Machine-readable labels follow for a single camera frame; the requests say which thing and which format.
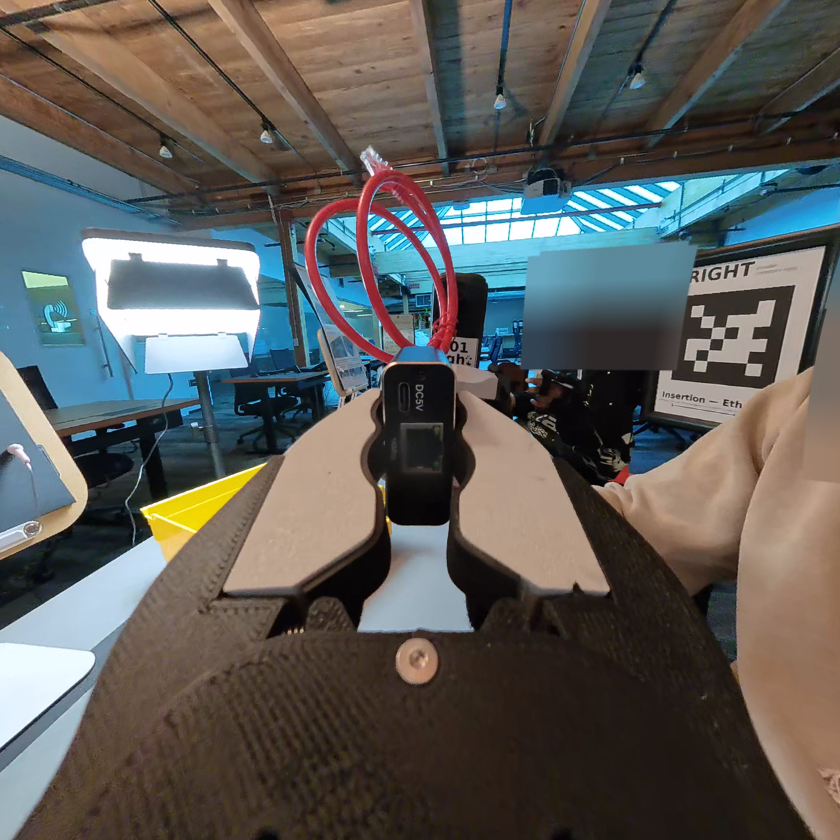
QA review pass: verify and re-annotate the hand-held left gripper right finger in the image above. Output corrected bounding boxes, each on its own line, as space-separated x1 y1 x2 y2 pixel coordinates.
446 390 611 598

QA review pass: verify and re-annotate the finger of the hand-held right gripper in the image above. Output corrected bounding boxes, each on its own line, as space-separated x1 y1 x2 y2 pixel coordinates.
453 366 501 399

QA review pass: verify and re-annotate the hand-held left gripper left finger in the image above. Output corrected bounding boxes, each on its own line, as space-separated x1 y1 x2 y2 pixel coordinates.
222 388 395 601

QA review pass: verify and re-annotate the black ethernet port adapter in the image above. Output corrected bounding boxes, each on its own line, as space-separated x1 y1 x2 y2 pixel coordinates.
382 348 457 526

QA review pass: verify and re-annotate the yellow plastic bin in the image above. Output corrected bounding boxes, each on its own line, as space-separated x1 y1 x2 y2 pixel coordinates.
140 462 269 563

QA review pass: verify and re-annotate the red ethernet cable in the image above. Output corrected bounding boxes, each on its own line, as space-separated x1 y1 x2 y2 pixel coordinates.
304 144 460 365

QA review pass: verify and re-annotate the person's right forearm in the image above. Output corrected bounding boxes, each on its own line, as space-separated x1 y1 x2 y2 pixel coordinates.
594 367 840 840

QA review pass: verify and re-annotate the metal light stand pole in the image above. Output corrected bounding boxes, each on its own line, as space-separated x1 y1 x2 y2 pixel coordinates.
192 371 227 480

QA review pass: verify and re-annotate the ceiling projector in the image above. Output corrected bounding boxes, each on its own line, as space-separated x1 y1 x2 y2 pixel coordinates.
521 167 572 216

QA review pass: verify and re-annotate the display poster board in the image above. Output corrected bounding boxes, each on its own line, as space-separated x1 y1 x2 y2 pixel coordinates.
318 327 370 395

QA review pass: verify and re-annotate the wooden office desk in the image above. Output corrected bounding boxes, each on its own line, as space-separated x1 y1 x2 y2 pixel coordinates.
42 397 198 500
222 371 329 454

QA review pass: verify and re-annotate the black and white marker sign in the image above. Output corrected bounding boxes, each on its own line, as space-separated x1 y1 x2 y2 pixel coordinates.
653 244 829 427

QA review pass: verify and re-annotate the studio light panel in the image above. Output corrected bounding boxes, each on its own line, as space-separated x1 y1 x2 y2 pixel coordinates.
82 228 262 376

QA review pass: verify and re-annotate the green wall sign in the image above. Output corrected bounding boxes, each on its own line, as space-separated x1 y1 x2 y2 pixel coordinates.
21 270 88 347

